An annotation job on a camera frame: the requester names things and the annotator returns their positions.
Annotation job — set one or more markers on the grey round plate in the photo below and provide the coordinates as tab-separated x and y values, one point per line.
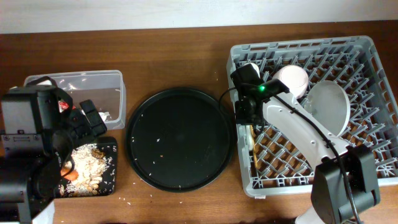
329	104

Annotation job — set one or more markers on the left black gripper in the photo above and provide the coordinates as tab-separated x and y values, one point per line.
79	119

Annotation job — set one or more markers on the cream white cup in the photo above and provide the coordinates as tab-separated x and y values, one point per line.
254	66

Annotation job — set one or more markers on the food leftovers pile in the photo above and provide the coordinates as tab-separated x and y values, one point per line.
87	171

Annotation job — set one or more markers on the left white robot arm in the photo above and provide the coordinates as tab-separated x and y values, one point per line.
28	186

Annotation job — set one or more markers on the round black tray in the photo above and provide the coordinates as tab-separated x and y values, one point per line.
180	140

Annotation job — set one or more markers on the black rectangular tray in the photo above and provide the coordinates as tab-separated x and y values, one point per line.
109	186

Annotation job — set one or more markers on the red snack wrapper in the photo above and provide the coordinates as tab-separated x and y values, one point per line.
63	106

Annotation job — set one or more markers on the grey dishwasher rack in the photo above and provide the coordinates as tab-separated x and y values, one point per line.
354	64

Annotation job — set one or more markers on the clear plastic waste bin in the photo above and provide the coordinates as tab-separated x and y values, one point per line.
105	88

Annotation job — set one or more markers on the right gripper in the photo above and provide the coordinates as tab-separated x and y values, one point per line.
240	114

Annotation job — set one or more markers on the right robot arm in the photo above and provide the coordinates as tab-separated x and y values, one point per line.
345	181

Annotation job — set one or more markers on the white plastic fork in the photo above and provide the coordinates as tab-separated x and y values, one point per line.
249	137

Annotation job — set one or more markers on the wooden chopstick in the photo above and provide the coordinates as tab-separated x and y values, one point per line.
254	147

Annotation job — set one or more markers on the white tissue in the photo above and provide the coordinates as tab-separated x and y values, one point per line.
105	116

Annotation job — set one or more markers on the orange carrot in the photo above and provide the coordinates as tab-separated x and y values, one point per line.
73	175

